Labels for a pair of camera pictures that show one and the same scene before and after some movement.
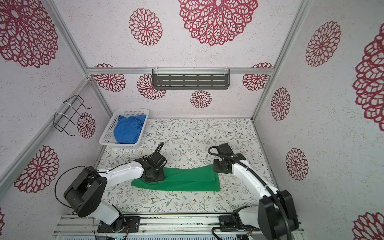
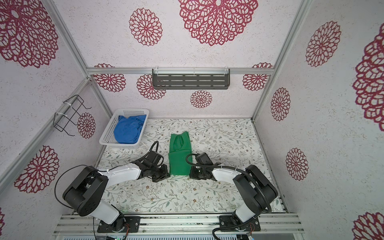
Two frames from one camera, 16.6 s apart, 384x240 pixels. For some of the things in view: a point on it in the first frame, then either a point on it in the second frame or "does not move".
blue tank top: [127, 130] does not move
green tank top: [201, 178] to [180, 156]
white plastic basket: [107, 137] does not move
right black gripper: [215, 166] to [192, 175]
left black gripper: [161, 177] does not move
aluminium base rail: [82, 225] does not move
